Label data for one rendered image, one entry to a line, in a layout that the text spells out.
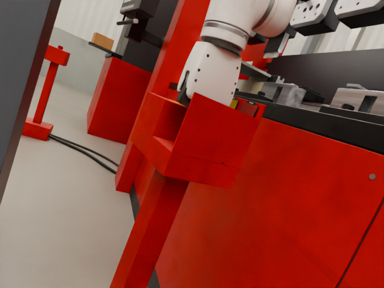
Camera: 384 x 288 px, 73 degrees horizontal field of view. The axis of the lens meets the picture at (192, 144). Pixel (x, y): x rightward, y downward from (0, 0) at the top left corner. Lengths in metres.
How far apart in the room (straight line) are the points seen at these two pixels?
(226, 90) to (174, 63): 1.40
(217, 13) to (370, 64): 1.13
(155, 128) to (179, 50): 1.41
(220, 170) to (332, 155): 0.22
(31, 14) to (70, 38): 7.26
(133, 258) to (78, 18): 7.70
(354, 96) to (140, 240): 0.60
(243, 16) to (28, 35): 0.54
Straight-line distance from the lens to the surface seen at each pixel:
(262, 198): 0.67
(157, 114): 0.52
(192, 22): 1.94
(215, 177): 0.50
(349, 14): 0.91
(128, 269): 0.64
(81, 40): 8.06
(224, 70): 0.48
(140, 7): 1.98
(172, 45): 1.88
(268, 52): 1.18
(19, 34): 0.82
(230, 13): 0.47
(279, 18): 0.53
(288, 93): 0.92
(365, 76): 1.50
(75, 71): 8.05
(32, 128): 2.65
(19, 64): 0.82
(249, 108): 0.54
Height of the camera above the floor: 0.79
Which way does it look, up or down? 8 degrees down
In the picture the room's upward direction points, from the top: 22 degrees clockwise
